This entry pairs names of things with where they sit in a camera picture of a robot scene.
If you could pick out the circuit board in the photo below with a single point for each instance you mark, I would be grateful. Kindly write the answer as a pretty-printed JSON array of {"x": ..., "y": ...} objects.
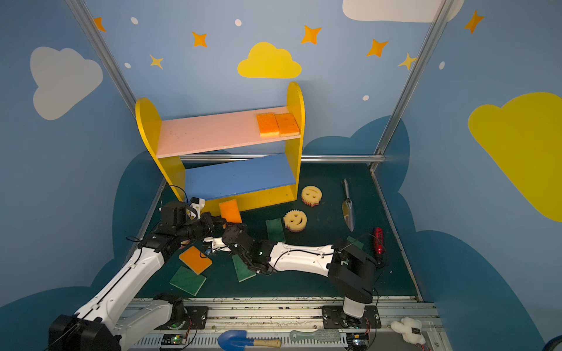
[
  {"x": 173, "y": 341},
  {"x": 357, "y": 341}
]

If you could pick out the yellow smiley sponge centre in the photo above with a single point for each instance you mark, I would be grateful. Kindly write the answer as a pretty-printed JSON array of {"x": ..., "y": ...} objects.
[{"x": 295, "y": 221}]

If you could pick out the right circuit board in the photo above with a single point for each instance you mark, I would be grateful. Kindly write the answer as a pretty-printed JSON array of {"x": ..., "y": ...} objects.
[{"x": 357, "y": 341}]

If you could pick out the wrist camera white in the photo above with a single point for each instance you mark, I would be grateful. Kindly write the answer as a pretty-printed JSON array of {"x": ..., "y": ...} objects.
[
  {"x": 196, "y": 207},
  {"x": 214, "y": 245}
]

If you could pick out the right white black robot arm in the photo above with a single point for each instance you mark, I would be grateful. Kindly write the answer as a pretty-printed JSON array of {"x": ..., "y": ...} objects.
[{"x": 351, "y": 270}]

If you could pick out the blue toy shovel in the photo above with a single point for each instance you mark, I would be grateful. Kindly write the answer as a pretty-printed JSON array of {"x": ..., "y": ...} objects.
[{"x": 234, "y": 340}]

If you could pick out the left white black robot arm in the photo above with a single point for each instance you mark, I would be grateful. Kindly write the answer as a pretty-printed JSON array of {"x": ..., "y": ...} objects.
[{"x": 97, "y": 324}]

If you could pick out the metal trowel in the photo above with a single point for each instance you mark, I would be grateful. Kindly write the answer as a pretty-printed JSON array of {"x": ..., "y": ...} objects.
[{"x": 347, "y": 207}]

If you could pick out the orange sponge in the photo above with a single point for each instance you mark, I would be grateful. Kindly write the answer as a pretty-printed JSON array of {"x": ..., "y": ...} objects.
[
  {"x": 287, "y": 124},
  {"x": 195, "y": 260},
  {"x": 229, "y": 211},
  {"x": 267, "y": 125}
]

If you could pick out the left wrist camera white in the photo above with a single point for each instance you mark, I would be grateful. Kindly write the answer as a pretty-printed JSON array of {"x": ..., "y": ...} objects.
[{"x": 196, "y": 207}]

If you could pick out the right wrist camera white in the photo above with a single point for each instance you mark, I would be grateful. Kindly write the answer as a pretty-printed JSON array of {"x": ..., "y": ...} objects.
[{"x": 214, "y": 245}]

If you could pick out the aluminium frame rail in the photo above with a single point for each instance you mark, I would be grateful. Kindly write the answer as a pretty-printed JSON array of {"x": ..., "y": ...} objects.
[{"x": 305, "y": 158}]

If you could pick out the white plush toy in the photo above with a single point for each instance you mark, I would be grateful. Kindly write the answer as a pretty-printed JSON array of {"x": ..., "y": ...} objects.
[{"x": 410, "y": 330}]

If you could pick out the red bottle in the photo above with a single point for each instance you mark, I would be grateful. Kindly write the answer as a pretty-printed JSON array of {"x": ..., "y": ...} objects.
[{"x": 378, "y": 241}]

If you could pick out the left circuit board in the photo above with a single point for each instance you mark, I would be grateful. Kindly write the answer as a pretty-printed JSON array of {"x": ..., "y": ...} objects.
[{"x": 173, "y": 341}]

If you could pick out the yellow shelf with pink and blue boards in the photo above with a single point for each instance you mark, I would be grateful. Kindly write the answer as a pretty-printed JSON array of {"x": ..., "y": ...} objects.
[{"x": 253, "y": 183}]

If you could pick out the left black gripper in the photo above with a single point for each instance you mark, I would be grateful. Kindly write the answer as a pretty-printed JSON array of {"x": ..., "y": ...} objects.
[{"x": 210, "y": 223}]

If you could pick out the green sponge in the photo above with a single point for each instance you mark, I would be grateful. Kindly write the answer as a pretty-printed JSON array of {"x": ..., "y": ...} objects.
[
  {"x": 355, "y": 242},
  {"x": 275, "y": 230},
  {"x": 241, "y": 269},
  {"x": 188, "y": 281}
]

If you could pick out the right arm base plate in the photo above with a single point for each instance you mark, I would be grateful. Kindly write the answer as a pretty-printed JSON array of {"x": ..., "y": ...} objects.
[{"x": 333, "y": 317}]

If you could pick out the yellow smiley sponge near shelf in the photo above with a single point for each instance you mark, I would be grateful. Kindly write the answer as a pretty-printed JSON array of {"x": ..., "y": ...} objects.
[{"x": 311, "y": 195}]

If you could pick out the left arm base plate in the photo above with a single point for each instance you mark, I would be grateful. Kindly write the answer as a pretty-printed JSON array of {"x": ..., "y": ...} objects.
[{"x": 192, "y": 317}]

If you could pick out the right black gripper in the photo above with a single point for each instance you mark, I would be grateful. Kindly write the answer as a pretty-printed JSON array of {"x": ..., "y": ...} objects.
[{"x": 231, "y": 237}]

